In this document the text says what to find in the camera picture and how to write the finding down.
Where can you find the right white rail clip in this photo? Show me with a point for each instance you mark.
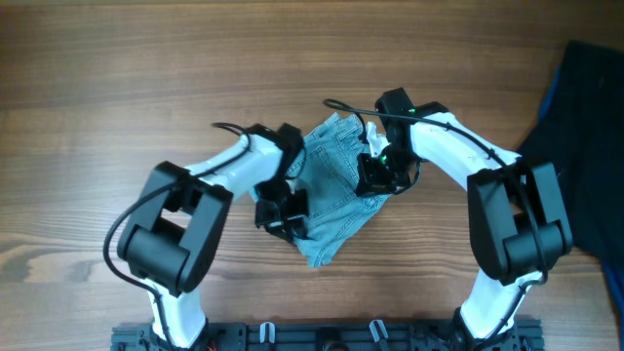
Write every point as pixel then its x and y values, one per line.
pixel 379 334

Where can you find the left white rail clip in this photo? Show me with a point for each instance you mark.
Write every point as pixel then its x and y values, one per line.
pixel 267 333

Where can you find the blue garment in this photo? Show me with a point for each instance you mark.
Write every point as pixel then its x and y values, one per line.
pixel 612 278

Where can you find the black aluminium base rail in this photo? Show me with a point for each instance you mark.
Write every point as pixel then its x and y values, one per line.
pixel 417 335

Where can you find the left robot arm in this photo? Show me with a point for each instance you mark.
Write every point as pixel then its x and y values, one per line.
pixel 170 235

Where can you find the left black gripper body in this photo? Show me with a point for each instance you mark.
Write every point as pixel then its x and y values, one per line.
pixel 281 209

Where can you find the white rail clip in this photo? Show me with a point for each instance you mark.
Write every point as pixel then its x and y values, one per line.
pixel 267 333
pixel 379 334

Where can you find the light blue denim shorts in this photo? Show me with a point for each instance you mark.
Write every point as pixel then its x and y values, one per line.
pixel 327 169

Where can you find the black garment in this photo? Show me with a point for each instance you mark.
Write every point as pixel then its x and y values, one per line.
pixel 580 130

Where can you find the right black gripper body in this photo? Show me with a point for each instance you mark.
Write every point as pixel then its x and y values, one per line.
pixel 387 170

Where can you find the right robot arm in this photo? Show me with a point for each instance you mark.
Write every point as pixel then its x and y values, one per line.
pixel 517 219

